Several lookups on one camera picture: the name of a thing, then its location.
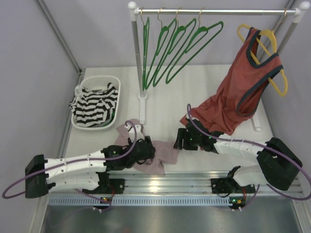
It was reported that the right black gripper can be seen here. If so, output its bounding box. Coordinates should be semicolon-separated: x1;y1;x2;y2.
174;128;202;150

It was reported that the pink tank top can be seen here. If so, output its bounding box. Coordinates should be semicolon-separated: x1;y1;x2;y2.
115;124;179;175

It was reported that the green hanger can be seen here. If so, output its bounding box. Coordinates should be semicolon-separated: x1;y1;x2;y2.
142;17;150;91
164;13;224;84
148;17;196;87
145;7;175;90

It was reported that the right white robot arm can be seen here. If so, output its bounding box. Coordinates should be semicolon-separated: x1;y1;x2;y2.
173;119;302;193

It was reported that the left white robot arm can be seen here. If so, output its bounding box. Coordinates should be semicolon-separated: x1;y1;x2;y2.
25;136;156;199

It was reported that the red tank top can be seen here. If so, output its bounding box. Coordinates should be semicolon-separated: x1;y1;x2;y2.
190;27;283;135

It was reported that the yellow hanger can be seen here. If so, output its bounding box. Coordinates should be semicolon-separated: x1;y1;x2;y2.
237;24;288;97

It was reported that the white laundry basket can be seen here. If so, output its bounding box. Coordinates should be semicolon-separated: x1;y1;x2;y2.
71;75;121;131

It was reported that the striped black white shirt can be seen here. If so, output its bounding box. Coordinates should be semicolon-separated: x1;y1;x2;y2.
69;83;119;128

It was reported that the white metal clothes rack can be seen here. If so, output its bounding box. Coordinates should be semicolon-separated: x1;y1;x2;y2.
128;1;311;124

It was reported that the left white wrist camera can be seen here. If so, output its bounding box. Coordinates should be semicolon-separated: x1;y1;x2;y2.
125;124;144;142

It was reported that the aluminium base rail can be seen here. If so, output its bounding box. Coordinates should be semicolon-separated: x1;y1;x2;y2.
48;171;303;207

